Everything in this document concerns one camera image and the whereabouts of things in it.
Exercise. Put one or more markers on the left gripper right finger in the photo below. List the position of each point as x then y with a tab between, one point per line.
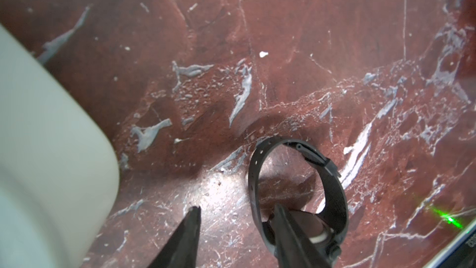
293	247

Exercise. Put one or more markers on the white plastic storage box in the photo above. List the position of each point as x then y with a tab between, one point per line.
59	172

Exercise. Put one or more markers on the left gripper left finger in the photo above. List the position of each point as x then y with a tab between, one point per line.
181	249

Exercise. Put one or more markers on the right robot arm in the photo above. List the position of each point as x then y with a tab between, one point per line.
460	253

